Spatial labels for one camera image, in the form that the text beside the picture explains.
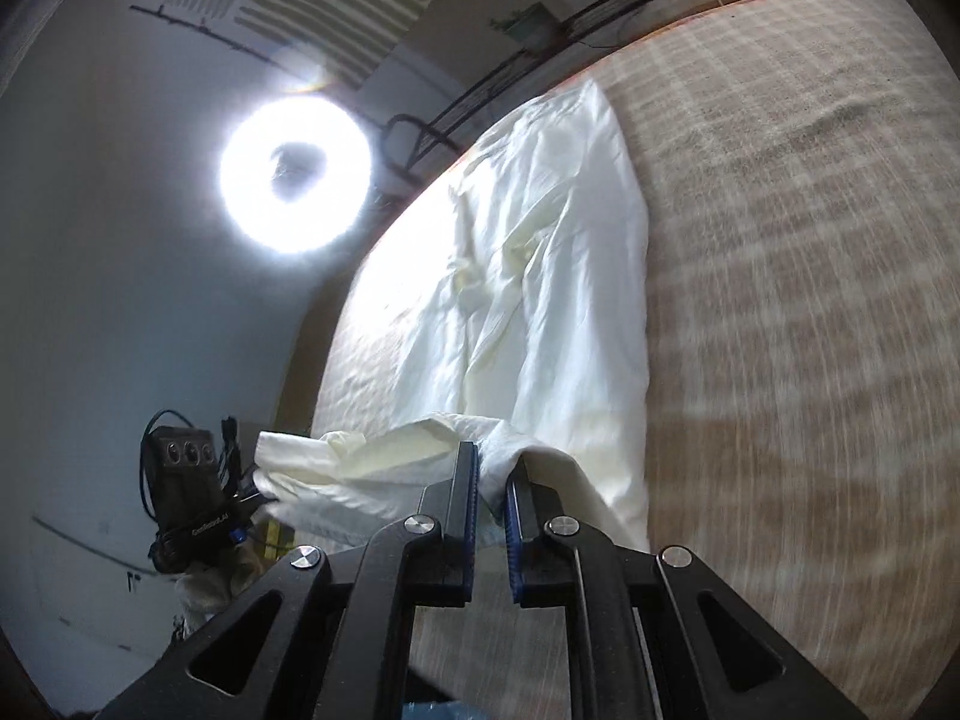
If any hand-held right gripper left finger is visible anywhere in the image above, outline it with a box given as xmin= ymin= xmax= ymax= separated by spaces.
xmin=97 ymin=441 xmax=479 ymax=720

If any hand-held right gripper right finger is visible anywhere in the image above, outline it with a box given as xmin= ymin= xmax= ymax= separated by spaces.
xmin=504 ymin=460 xmax=863 ymax=720

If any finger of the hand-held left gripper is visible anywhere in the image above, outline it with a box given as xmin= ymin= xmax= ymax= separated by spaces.
xmin=225 ymin=491 xmax=275 ymax=545

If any white shirt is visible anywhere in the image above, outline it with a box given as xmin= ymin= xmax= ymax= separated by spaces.
xmin=253 ymin=79 xmax=652 ymax=552

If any person's left hand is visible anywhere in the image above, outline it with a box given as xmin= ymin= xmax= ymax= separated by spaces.
xmin=175 ymin=545 xmax=260 ymax=642

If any beige checked blanket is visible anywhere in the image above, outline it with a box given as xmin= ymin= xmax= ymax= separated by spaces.
xmin=307 ymin=0 xmax=960 ymax=720

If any potted plant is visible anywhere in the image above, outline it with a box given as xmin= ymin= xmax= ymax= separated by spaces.
xmin=493 ymin=4 xmax=562 ymax=53

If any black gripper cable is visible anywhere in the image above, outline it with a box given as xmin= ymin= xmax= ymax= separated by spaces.
xmin=137 ymin=409 xmax=175 ymax=522

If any ring light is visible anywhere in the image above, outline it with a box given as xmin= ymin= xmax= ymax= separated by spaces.
xmin=220 ymin=97 xmax=374 ymax=254

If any striped wall hanging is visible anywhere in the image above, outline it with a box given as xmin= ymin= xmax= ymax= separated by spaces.
xmin=169 ymin=0 xmax=440 ymax=87

